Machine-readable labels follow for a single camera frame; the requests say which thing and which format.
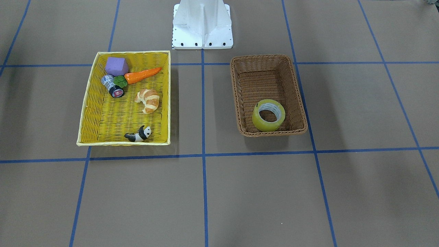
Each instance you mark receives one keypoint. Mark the yellow clear tape roll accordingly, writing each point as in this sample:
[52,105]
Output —
[273,107]

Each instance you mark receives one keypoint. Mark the brown wicker basket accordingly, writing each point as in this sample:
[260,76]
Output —
[259,77]

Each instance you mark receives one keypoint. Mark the yellow woven basket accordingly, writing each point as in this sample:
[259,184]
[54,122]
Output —
[104,119]

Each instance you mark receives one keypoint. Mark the toy croissant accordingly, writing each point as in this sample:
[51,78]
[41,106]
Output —
[150,99]

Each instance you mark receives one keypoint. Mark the toy panda figure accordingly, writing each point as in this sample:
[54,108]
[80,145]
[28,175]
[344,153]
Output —
[141,135]

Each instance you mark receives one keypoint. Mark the orange toy carrot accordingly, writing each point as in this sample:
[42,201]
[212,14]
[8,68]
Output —
[134,77]

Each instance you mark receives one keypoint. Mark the purple foam block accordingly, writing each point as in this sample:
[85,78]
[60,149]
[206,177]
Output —
[116,66]

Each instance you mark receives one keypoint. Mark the small clear bottle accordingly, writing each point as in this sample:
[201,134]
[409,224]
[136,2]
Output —
[114,90]

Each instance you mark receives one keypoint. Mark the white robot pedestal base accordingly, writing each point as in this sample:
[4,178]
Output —
[202,24]

